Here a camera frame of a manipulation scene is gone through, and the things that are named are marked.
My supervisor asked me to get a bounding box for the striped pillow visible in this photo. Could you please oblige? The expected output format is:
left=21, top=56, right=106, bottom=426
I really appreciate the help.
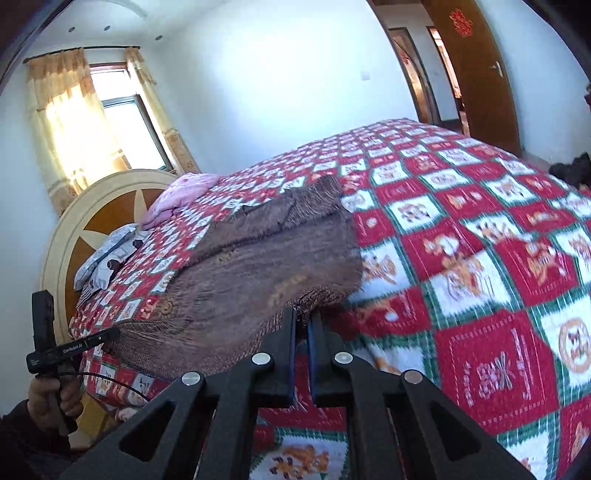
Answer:
left=76, top=282, right=103, bottom=309

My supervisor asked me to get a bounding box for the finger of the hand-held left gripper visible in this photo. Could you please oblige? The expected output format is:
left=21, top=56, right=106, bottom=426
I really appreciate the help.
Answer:
left=78, top=327, right=122, bottom=352

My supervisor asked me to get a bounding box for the hallway wooden door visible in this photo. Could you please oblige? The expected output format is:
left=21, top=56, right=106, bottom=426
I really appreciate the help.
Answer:
left=389, top=27, right=437, bottom=124

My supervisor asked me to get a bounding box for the person's left forearm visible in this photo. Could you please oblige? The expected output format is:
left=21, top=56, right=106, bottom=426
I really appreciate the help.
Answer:
left=0, top=399, right=71, bottom=480

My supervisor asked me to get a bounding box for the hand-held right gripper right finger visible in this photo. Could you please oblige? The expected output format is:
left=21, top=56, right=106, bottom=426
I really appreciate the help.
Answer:
left=308, top=312, right=539, bottom=480

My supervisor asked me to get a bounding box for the grey patterned pillow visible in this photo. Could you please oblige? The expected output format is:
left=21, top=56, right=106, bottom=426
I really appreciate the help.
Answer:
left=74, top=224, right=151, bottom=291

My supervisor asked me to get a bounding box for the red checkered printed bedspread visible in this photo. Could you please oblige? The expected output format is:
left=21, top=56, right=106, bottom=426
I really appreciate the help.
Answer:
left=69, top=117, right=591, bottom=480

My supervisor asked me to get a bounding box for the wide yellow curtain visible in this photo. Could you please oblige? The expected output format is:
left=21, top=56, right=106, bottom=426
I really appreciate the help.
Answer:
left=25, top=48, right=127, bottom=215

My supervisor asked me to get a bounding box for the pink pillow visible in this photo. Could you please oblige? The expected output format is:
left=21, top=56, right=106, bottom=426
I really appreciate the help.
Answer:
left=139, top=172, right=222, bottom=230

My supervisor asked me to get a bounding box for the red paper door decoration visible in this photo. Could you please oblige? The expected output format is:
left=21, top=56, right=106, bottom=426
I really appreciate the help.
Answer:
left=449, top=8, right=472, bottom=40

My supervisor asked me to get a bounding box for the black cable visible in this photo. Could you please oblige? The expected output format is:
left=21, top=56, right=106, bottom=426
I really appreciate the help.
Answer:
left=76, top=370, right=155, bottom=403

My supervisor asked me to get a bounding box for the narrow yellow curtain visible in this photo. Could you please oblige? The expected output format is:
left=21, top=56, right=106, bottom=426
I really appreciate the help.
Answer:
left=124, top=46, right=201, bottom=176

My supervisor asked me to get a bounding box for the window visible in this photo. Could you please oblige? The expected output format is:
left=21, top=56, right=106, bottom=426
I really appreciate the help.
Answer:
left=90, top=65, right=175, bottom=172

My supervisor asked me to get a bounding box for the black curtain rod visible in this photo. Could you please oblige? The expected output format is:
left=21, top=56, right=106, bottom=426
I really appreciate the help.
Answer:
left=23, top=45, right=140, bottom=64

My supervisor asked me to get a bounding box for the brown knitted sweater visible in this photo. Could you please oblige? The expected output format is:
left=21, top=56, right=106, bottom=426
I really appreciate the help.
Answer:
left=108, top=174, right=365, bottom=377

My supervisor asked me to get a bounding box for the brown wooden door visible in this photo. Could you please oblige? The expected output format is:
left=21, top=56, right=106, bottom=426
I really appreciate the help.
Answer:
left=421, top=0, right=523, bottom=158

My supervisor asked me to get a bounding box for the cream wooden bed headboard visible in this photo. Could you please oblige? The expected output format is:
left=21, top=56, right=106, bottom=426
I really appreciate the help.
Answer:
left=39, top=168, right=185, bottom=333

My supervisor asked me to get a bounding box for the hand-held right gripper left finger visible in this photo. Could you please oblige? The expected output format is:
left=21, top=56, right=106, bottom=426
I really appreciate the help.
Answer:
left=60, top=307, right=296, bottom=480

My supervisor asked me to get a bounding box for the person's left hand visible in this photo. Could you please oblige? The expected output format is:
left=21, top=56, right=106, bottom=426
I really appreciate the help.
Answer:
left=28, top=374, right=85, bottom=433

